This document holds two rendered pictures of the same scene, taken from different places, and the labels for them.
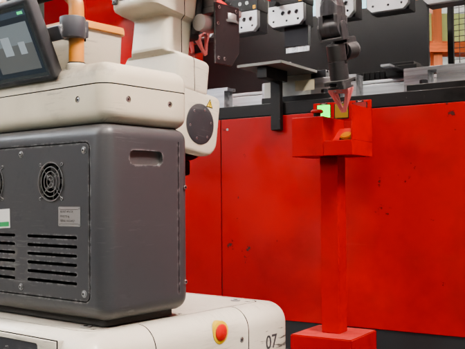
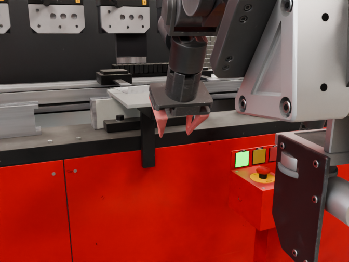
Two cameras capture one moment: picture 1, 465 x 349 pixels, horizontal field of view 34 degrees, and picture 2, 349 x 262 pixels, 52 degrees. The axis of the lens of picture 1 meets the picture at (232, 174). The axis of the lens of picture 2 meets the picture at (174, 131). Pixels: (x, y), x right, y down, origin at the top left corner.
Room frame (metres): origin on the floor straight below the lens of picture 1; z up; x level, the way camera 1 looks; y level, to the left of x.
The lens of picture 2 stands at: (2.04, 0.65, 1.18)
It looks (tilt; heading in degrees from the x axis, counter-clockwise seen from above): 16 degrees down; 305
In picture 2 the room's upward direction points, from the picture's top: straight up
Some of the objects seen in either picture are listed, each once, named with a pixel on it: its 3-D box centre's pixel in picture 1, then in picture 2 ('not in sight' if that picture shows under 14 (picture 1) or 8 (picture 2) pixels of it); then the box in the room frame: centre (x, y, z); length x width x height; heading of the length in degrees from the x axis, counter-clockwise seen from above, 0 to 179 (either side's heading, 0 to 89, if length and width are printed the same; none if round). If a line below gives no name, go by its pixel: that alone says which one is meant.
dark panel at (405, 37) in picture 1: (306, 66); (47, 46); (3.38, -0.34, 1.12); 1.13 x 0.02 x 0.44; 56
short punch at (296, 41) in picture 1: (297, 39); (131, 48); (2.83, -0.25, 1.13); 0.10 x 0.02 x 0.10; 56
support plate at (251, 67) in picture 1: (277, 68); (145, 95); (2.71, -0.17, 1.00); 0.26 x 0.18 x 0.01; 146
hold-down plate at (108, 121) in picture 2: (299, 100); (149, 121); (2.76, -0.25, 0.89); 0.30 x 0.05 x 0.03; 56
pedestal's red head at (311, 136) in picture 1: (332, 127); (272, 183); (2.35, -0.31, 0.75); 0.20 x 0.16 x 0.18; 58
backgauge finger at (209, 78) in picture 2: (398, 67); (201, 74); (2.78, -0.62, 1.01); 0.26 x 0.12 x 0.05; 146
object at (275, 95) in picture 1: (272, 99); (150, 135); (2.67, -0.14, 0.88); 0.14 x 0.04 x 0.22; 146
